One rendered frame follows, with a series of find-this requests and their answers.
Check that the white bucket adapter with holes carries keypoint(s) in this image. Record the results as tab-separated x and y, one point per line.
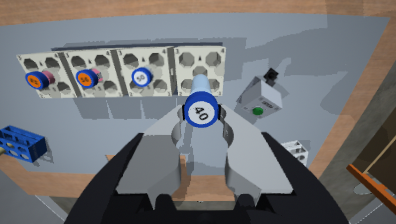
65	85
164	77
98	60
197	64

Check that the grey flat mat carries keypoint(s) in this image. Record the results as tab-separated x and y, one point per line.
319	59

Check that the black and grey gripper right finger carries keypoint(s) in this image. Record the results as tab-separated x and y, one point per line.
258	165

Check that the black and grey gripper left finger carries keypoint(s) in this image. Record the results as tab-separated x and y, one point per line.
147	166

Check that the grey sloped desk with green button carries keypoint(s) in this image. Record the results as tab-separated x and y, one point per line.
261	99

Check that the light grey tube rack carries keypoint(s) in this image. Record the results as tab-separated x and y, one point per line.
290	146

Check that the blue tube rack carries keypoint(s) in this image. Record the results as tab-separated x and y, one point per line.
34	151

